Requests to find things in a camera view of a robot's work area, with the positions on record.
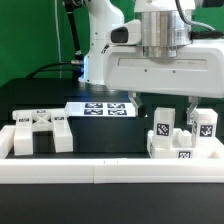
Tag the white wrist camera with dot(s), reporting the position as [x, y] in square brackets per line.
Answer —
[127, 34]

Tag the white chair back frame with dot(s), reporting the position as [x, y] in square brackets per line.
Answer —
[41, 120]

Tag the white U-shaped fence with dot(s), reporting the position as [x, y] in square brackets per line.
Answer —
[101, 171]

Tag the white chair seat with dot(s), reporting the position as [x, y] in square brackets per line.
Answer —
[182, 147]

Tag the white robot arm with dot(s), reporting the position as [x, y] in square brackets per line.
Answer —
[157, 52]

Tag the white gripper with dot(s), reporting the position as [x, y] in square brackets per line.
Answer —
[196, 71]

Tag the white marker base plate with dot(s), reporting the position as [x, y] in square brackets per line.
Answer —
[100, 109]

